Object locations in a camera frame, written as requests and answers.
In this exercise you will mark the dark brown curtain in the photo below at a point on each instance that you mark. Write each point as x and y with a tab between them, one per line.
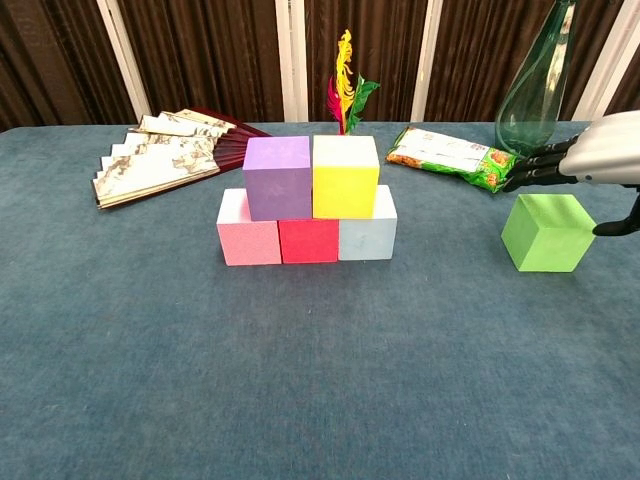
210	50

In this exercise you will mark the painted paper folding fan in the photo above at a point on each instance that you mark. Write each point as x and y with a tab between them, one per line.
150	165

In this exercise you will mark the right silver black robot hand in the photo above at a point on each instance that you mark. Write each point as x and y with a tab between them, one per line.
605	150

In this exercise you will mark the teal felt table mat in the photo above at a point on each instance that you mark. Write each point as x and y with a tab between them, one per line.
320	375

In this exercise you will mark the colourful feather shuttlecock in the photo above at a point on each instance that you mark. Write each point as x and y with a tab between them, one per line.
345	75

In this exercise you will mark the white partition frame post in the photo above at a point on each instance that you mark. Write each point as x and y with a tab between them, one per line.
122	60
290	60
610	60
426	60

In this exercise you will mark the purple foam cube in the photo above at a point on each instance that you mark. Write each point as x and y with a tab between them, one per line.
277	195

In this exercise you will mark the green white snack bag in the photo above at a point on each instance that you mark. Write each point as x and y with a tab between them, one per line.
440	152

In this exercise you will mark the pink foam cube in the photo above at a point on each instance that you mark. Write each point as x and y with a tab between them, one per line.
247	242

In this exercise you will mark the green plastic spray bottle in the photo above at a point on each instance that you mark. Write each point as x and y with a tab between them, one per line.
530	100

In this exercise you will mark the light blue foam cube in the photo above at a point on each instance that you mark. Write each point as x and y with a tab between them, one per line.
367	240

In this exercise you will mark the yellow foam cube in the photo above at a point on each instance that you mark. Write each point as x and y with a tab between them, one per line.
345	192

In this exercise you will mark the red foam cube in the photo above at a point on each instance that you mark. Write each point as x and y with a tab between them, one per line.
307	242

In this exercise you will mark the green foam cube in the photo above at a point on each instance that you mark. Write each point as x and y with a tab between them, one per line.
545	240

